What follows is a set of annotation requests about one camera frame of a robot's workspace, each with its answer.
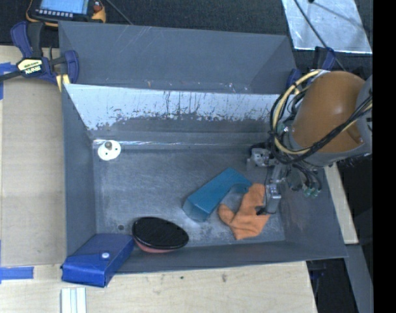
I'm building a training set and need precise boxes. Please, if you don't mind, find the teal blue bent box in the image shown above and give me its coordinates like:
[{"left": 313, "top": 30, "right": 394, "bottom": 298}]
[{"left": 182, "top": 166, "right": 253, "bottom": 223}]

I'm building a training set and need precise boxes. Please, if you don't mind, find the blue pouch with white snap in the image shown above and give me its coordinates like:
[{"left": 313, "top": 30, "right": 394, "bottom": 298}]
[{"left": 61, "top": 233, "right": 135, "bottom": 288}]

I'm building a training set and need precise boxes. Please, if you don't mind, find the grey metal bin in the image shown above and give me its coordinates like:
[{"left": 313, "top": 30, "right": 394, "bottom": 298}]
[{"left": 57, "top": 20, "right": 349, "bottom": 274}]

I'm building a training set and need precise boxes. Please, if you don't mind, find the black oval dish red rim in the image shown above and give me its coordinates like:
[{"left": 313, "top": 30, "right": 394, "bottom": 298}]
[{"left": 131, "top": 216, "right": 190, "bottom": 254}]

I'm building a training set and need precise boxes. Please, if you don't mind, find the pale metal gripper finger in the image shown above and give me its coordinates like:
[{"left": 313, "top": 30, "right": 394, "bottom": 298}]
[{"left": 264, "top": 184, "right": 282, "bottom": 215}]

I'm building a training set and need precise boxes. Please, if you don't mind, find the pale wood board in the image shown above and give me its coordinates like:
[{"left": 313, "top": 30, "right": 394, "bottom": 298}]
[{"left": 1, "top": 78, "right": 68, "bottom": 267}]

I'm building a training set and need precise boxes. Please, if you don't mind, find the white round disc with knob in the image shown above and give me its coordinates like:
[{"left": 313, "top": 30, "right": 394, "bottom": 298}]
[{"left": 97, "top": 140, "right": 122, "bottom": 162}]

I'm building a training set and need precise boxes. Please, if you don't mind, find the orange cloth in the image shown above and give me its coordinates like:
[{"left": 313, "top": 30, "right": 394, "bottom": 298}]
[{"left": 217, "top": 183, "right": 272, "bottom": 241}]

